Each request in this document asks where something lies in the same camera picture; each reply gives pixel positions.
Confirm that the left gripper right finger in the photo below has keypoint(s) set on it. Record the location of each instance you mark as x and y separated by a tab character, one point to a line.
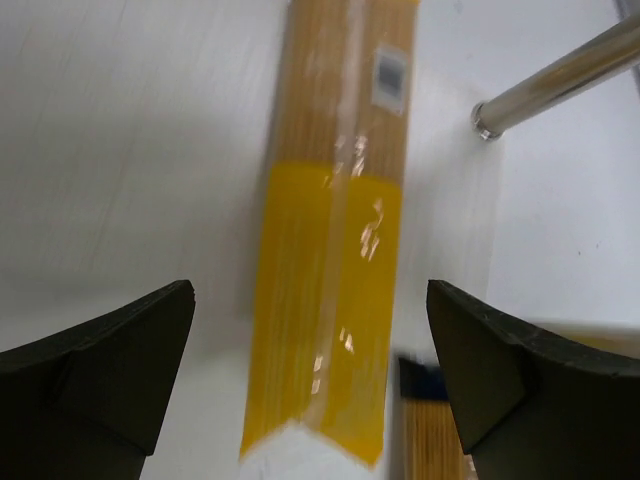
531	404

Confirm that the yellow spaghetti bag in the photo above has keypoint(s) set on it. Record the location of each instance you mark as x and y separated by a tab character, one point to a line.
325	282

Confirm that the left black-ended spaghetti bag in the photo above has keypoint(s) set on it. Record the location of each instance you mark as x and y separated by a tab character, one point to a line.
432	447

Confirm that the white two-tier shelf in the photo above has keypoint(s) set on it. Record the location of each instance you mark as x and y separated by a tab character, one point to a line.
133	134

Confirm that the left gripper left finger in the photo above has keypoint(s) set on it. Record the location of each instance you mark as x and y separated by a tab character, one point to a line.
89	402

